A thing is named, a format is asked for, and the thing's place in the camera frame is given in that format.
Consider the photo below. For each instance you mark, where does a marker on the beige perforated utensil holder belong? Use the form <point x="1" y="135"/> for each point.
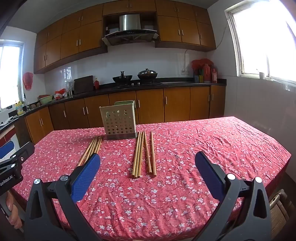
<point x="118" y="122"/>

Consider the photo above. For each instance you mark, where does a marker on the black kitchen countertop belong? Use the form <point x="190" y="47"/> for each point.
<point x="185" y="83"/>

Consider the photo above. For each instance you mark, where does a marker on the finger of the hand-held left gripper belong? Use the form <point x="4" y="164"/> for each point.
<point x="25" y="151"/>
<point x="6" y="149"/>

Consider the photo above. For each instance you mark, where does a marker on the clear glass jar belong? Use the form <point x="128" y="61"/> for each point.
<point x="69" y="88"/>

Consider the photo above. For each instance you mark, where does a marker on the red labelled bottle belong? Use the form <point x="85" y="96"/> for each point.
<point x="214" y="75"/>

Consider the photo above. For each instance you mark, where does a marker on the small red bottle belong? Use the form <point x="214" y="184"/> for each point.
<point x="96" y="84"/>

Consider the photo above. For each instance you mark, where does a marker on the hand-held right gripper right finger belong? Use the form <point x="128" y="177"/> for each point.
<point x="209" y="173"/>

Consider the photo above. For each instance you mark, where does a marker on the red and white bag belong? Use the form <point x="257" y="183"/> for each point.
<point x="60" y="93"/>

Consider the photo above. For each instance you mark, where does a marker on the large bright window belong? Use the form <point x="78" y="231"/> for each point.
<point x="263" y="39"/>

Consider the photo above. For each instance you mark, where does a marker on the steel range hood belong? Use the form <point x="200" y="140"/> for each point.
<point x="129" y="25"/>

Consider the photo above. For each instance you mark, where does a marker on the red bag on counter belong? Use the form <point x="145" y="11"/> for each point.
<point x="201" y="63"/>

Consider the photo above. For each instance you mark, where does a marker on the red floral tablecloth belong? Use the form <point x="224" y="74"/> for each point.
<point x="175" y="150"/>

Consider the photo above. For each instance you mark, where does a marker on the person's left hand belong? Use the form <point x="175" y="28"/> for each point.
<point x="13" y="212"/>

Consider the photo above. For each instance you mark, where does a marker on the reddish wooden chopstick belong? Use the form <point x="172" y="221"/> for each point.
<point x="153" y="153"/>
<point x="147" y="151"/>

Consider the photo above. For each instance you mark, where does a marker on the sink faucet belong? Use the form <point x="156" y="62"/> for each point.
<point x="25" y="100"/>

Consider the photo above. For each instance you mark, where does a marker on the black wok with lid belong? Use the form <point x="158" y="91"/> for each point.
<point x="147" y="74"/>

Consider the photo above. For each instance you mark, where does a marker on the wooden lower kitchen cabinets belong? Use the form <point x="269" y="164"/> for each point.
<point x="175" y="102"/>

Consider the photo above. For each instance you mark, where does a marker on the white cup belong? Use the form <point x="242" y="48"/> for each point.
<point x="261" y="75"/>

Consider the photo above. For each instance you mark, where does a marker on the black gas stove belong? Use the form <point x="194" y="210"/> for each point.
<point x="136" y="84"/>

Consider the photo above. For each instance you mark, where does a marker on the white wall outlet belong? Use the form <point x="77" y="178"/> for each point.
<point x="185" y="71"/>

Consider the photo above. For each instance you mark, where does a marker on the dark cutting board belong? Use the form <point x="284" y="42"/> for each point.
<point x="83" y="84"/>

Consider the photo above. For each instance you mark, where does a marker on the small side window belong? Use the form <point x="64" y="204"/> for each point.
<point x="10" y="74"/>

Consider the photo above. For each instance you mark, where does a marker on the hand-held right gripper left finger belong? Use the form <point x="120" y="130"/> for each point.
<point x="86" y="176"/>

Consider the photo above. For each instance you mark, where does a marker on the tall red bottle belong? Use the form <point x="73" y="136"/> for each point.
<point x="207" y="73"/>

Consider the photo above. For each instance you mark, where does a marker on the green basin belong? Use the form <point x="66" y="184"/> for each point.
<point x="45" y="99"/>

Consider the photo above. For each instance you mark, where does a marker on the yellow dish soap bottle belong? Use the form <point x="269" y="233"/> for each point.
<point x="19" y="108"/>

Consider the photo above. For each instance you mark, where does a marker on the hanging red plastic bag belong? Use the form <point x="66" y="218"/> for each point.
<point x="28" y="81"/>

